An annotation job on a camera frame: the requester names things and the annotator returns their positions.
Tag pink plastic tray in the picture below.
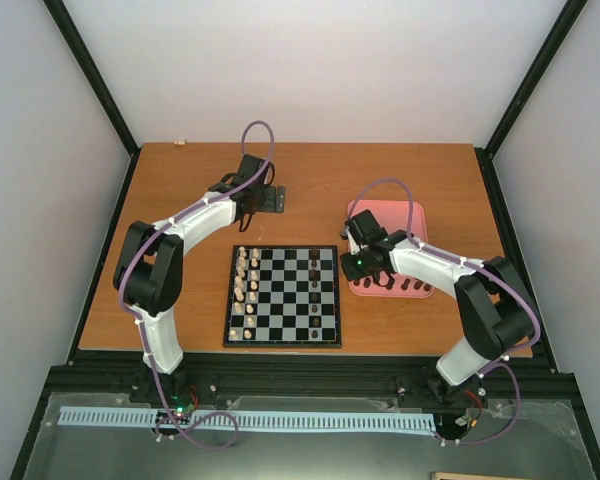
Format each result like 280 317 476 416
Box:
348 200 434 299

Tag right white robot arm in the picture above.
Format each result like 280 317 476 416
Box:
340 210 541 386

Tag purple cable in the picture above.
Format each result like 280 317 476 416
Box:
360 177 541 447
117 120 276 454

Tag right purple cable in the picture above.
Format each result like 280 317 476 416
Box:
360 177 541 447

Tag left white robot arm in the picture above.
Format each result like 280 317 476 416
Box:
113 154 276 403

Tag light blue cable duct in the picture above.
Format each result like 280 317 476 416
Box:
57 406 436 436

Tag black white chessboard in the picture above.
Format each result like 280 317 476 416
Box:
223 245 342 348

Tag black aluminium frame rail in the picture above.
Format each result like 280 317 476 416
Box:
44 352 576 401

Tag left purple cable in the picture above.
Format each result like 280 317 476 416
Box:
117 120 276 454

